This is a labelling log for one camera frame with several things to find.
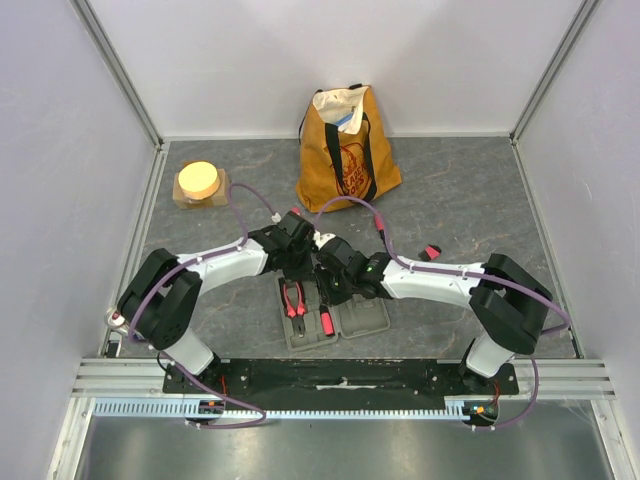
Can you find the grey plastic tool case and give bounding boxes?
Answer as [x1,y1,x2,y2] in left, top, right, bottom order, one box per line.
[274,275,391,352]

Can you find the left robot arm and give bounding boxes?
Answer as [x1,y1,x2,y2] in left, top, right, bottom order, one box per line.
[109,211,315,393]

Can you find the yellow tote bag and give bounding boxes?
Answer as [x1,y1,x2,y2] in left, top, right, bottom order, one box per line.
[296,84,402,213]

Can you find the red phillips screwdriver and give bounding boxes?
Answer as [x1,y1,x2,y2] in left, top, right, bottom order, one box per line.
[319,301,335,337]

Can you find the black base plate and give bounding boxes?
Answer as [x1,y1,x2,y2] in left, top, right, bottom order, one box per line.
[197,359,519,411]

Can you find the red black pliers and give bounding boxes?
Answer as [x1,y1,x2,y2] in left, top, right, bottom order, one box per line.
[281,282,307,337]

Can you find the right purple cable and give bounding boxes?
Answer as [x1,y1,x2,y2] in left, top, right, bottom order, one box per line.
[312,195,572,432]

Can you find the grey cable duct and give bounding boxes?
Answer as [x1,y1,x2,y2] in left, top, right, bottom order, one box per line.
[92,394,496,420]

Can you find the small red black holder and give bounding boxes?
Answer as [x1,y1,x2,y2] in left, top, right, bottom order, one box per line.
[418,244,442,262]

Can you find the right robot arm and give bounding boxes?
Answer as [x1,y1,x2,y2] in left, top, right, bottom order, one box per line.
[314,233,553,394]

